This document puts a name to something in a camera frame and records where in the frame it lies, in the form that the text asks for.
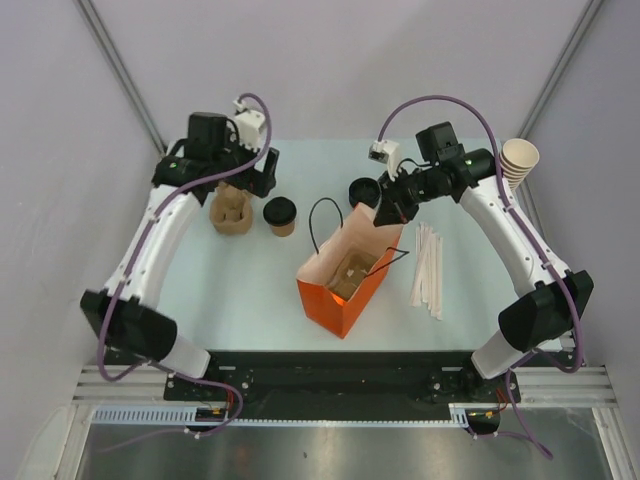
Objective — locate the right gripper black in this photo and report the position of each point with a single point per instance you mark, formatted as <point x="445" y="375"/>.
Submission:
<point x="389" y="212"/>

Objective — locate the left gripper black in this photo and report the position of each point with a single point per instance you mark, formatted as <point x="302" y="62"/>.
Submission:
<point x="259" y="182"/>

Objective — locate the stack of black lids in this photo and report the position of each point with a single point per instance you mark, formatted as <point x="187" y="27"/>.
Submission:
<point x="364" y="190"/>

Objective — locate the black coffee cup lid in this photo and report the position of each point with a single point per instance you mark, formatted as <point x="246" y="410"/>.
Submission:
<point x="279" y="211"/>

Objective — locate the single brown paper cup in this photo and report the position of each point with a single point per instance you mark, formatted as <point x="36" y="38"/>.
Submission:
<point x="283" y="228"/>

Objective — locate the single pulp cup carrier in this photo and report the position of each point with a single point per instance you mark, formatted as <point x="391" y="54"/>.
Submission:
<point x="350" y="273"/>

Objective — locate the orange paper bag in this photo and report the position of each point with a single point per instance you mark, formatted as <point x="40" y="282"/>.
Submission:
<point x="355" y="231"/>

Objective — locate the stack of paper cups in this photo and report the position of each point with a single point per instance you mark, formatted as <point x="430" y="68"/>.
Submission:
<point x="518" y="157"/>

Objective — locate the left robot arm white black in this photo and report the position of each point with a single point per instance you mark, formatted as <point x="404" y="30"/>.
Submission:
<point x="124" y="312"/>

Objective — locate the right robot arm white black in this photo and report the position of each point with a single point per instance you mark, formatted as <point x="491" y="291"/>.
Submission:
<point x="551" y="297"/>

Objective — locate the brown pulp cup carrier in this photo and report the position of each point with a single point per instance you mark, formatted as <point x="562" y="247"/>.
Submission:
<point x="231" y="211"/>

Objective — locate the bundle of wrapped straws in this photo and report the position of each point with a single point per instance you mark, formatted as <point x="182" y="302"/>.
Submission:
<point x="427" y="288"/>

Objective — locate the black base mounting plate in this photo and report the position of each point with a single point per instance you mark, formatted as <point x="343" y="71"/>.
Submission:
<point x="355" y="386"/>

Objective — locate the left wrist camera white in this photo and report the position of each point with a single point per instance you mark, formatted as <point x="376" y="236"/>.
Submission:
<point x="250" y="123"/>

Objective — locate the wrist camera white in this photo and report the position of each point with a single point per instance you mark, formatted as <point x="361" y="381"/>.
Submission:
<point x="388" y="153"/>
<point x="250" y="123"/>

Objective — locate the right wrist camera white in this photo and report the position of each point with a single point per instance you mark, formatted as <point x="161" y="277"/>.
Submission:
<point x="388" y="153"/>

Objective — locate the aluminium rail frame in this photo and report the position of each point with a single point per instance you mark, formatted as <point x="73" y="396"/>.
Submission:
<point x="129" y="431"/>

